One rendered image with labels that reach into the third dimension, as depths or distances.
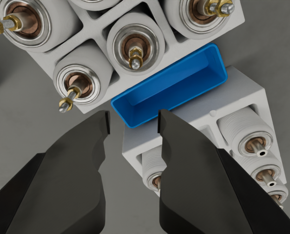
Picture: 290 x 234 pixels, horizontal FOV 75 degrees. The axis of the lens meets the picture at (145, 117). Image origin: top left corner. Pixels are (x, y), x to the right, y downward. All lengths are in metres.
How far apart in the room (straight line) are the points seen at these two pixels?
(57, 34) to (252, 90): 0.42
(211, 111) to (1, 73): 0.62
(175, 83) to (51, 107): 0.42
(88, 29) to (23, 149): 0.60
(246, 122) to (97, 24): 0.37
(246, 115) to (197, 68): 0.22
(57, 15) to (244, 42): 0.50
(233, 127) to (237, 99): 0.07
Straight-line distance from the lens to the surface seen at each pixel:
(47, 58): 0.44
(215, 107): 0.50
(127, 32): 0.32
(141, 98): 0.63
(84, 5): 0.33
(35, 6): 0.34
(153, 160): 0.49
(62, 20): 0.36
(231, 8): 0.25
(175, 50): 0.40
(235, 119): 0.49
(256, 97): 0.51
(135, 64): 0.24
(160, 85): 0.61
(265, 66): 0.71
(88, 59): 0.34
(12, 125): 0.82
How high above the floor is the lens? 0.57
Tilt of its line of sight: 58 degrees down
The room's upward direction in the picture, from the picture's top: 176 degrees clockwise
